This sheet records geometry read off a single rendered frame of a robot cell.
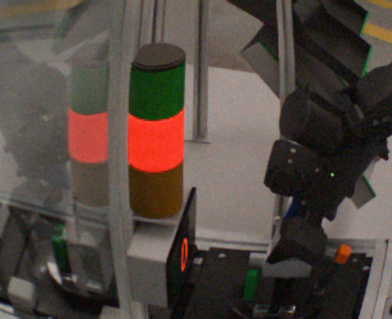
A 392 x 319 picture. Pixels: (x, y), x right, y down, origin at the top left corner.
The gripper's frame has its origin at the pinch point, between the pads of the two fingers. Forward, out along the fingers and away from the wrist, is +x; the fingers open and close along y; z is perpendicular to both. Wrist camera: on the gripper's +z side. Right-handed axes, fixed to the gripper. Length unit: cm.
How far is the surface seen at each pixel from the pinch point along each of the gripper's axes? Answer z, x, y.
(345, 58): 0.7, -12.1, -26.4
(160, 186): 19.0, -12.0, 21.2
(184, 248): 13.1, -5.4, 18.7
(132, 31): 29.5, -23.5, 20.4
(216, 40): -15, 120, -244
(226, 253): 1.1, 15.3, -10.5
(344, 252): -8.4, -2.3, 0.7
